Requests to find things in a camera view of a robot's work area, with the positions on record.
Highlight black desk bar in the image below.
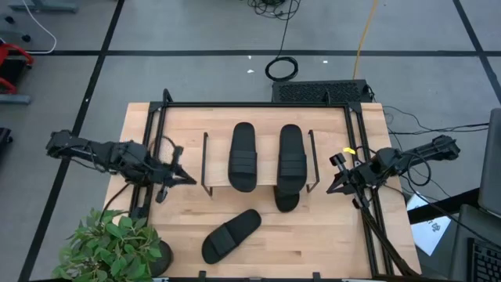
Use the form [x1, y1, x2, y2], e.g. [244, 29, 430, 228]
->
[406, 187, 481, 225]

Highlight black plant pot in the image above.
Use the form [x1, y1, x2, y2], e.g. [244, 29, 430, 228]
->
[148, 239, 175, 278]

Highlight black floor cables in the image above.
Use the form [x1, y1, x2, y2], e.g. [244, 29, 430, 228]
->
[381, 104, 490, 136]

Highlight red and black chair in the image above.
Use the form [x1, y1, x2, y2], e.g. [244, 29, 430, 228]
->
[0, 41, 35, 95]

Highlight grey desk foot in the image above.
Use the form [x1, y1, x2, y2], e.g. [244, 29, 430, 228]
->
[0, 93, 31, 106]
[6, 0, 78, 14]

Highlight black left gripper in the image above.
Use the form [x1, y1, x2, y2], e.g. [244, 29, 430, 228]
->
[144, 146, 198, 204]

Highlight grey monitor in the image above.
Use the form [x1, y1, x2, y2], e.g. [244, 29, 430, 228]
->
[477, 107, 501, 219]

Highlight white paper sheet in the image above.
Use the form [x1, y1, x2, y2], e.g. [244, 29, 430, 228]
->
[405, 191, 452, 256]

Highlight black aluminium rig frame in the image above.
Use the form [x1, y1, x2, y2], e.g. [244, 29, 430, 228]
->
[128, 88, 423, 280]

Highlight coiled black cable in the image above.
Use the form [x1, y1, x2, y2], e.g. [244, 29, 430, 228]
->
[265, 7, 300, 83]

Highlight tangled black cables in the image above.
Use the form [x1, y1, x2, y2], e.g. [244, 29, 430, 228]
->
[247, 0, 302, 20]

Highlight wooden shelf with black legs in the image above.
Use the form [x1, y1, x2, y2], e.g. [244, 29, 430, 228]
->
[200, 128, 321, 197]

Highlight green leafy plant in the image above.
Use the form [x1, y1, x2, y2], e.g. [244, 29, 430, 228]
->
[50, 207, 164, 282]

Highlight black slide sandal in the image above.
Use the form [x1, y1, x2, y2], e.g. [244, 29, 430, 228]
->
[276, 124, 308, 196]
[228, 121, 258, 193]
[200, 208, 262, 266]
[272, 186, 301, 214]

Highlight grey desk surface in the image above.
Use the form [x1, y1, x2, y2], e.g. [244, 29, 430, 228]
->
[449, 203, 501, 282]

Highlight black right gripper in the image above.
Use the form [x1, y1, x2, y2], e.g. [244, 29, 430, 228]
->
[326, 152, 380, 209]

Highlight black keyboard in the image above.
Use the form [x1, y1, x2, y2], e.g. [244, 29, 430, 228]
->
[467, 237, 501, 282]

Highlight black perforated computer case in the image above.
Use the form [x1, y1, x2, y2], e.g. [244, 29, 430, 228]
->
[271, 79, 373, 104]

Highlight yellow cable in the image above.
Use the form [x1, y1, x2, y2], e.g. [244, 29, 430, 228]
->
[351, 0, 380, 81]

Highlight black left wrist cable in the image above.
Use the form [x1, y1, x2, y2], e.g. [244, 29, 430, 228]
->
[156, 135, 178, 160]

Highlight black chair base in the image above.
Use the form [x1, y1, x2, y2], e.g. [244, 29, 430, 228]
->
[0, 127, 13, 157]

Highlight white cable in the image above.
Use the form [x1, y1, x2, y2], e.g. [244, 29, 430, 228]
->
[21, 0, 58, 55]

